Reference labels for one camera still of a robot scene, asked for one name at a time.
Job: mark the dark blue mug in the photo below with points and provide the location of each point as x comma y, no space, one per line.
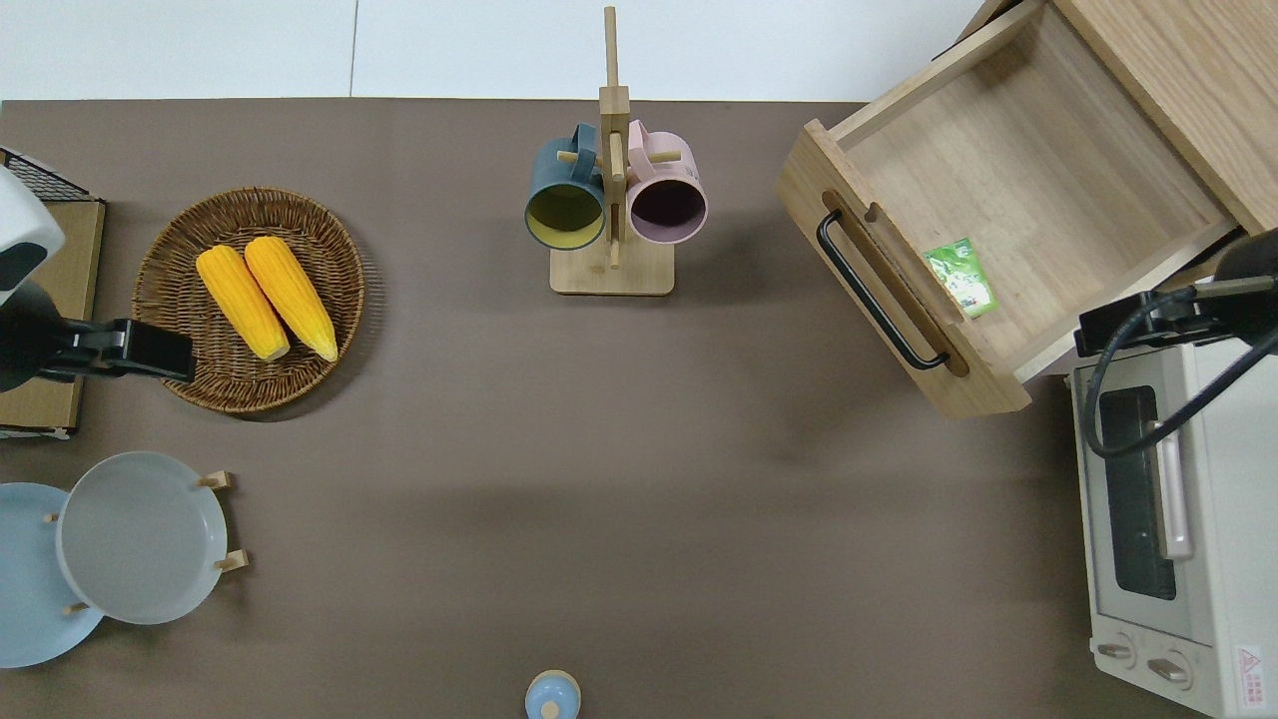
564,215

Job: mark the yellow corn cob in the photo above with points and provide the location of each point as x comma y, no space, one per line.
240,300
292,295

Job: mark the grey plate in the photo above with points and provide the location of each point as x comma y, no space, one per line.
140,539

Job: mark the light blue round knob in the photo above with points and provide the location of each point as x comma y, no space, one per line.
552,694

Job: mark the white rounded device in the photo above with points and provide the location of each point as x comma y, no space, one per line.
25,215

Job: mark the white toaster oven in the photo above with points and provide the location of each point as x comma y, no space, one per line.
1228,519

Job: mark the brown wicker basket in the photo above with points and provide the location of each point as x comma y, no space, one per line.
190,260

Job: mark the light wooden cabinet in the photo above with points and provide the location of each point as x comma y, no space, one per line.
1188,80

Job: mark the wooden mug tree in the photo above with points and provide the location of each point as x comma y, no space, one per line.
611,270

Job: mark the black camera on bracket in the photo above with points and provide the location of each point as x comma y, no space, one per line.
1118,325
150,350

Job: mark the light blue plate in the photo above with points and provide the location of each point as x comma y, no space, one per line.
30,599

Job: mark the wooden plate rack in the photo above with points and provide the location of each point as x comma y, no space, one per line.
232,560

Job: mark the green tea box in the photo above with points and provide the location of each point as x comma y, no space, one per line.
960,280

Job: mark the pink mug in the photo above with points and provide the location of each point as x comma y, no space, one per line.
667,205

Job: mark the brown table mat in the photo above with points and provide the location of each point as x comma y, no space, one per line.
639,479

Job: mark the light wooden drawer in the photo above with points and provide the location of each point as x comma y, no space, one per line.
1038,180

